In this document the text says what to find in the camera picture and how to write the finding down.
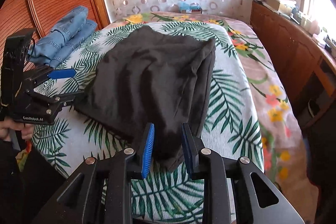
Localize black shorts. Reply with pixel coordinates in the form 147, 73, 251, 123
74, 26, 216, 171

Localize person's left hand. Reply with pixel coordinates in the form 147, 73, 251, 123
0, 117, 35, 141

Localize folded blue jeans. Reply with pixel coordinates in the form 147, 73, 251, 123
29, 6, 97, 68

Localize palm leaf print blanket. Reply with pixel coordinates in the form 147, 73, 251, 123
26, 22, 264, 223

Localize floral bed sheet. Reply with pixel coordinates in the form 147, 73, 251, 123
115, 11, 308, 188

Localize blue tissue box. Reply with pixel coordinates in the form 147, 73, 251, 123
178, 2, 202, 14

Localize wooden sideboard cabinet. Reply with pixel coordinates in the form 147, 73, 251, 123
250, 1, 335, 130

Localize cardboard box on sideboard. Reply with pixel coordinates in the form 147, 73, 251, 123
266, 0, 291, 14

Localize black left gripper handle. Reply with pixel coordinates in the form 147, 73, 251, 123
9, 129, 26, 152

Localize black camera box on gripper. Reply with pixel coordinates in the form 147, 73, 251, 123
1, 28, 36, 106

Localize window with wooden frame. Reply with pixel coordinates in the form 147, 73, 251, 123
302, 0, 336, 40

